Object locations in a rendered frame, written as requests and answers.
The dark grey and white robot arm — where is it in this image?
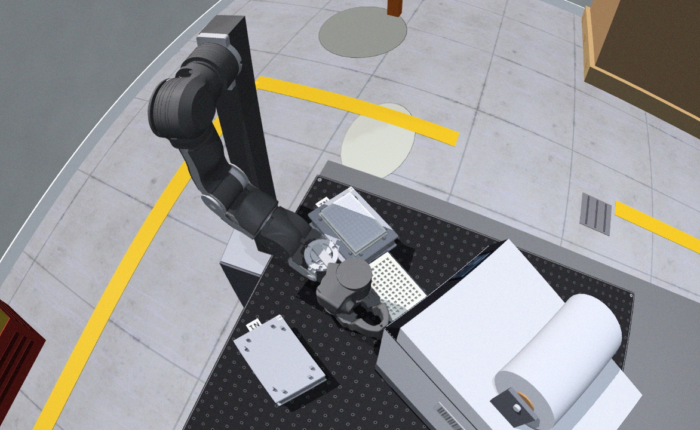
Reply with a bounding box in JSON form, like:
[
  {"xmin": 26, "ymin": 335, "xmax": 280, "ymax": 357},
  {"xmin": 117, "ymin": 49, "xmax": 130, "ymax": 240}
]
[{"xmin": 148, "ymin": 33, "xmax": 339, "ymax": 282}]

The white roll of foil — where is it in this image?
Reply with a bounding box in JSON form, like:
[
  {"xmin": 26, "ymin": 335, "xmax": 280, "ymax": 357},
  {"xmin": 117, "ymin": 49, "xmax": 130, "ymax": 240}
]
[{"xmin": 495, "ymin": 294, "xmax": 622, "ymax": 430}]

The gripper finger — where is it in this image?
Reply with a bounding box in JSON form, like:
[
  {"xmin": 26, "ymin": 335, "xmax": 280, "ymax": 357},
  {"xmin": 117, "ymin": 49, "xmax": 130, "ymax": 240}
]
[
  {"xmin": 361, "ymin": 288, "xmax": 389, "ymax": 331},
  {"xmin": 335, "ymin": 309, "xmax": 383, "ymax": 340}
]

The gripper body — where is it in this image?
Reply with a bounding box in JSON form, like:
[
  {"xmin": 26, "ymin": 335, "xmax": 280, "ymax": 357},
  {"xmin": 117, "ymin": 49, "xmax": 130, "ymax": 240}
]
[{"xmin": 311, "ymin": 243, "xmax": 372, "ymax": 315}]

